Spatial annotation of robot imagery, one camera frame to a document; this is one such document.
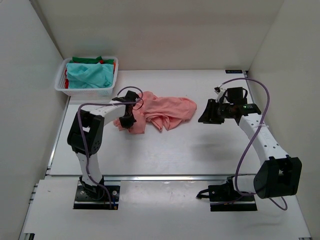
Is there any pink t shirt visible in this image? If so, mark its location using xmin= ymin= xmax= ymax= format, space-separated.
xmin=127 ymin=91 xmax=197 ymax=135

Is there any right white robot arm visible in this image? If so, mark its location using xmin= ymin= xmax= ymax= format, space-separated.
xmin=198 ymin=99 xmax=302 ymax=199

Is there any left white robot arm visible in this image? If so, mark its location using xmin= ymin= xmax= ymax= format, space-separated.
xmin=67 ymin=101 xmax=136 ymax=201

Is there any black label plate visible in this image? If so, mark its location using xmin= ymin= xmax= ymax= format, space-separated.
xmin=225 ymin=69 xmax=243 ymax=74

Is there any white plastic basket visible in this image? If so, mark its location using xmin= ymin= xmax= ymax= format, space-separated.
xmin=54 ymin=56 xmax=119 ymax=96

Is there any teal t shirt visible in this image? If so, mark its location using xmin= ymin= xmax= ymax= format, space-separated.
xmin=66 ymin=63 xmax=114 ymax=89

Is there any green t shirt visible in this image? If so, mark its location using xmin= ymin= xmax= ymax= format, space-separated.
xmin=69 ymin=56 xmax=104 ymax=64

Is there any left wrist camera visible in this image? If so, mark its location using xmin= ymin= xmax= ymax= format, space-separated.
xmin=112 ymin=90 xmax=139 ymax=103

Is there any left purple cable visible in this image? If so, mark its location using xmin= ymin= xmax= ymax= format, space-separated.
xmin=77 ymin=86 xmax=145 ymax=210

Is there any purple cable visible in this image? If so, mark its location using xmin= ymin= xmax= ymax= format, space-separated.
xmin=209 ymin=77 xmax=289 ymax=210
xmin=77 ymin=86 xmax=145 ymax=210

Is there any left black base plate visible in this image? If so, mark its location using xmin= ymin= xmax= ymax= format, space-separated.
xmin=73 ymin=181 xmax=121 ymax=211

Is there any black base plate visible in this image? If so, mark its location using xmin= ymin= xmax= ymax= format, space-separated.
xmin=73 ymin=181 xmax=121 ymax=211
xmin=196 ymin=183 xmax=258 ymax=212

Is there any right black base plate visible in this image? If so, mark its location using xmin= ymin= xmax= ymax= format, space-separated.
xmin=196 ymin=183 xmax=258 ymax=212

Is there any aluminium rail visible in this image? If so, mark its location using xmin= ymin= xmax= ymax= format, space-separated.
xmin=44 ymin=129 xmax=283 ymax=183

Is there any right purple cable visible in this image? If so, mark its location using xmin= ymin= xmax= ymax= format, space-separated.
xmin=209 ymin=77 xmax=289 ymax=210

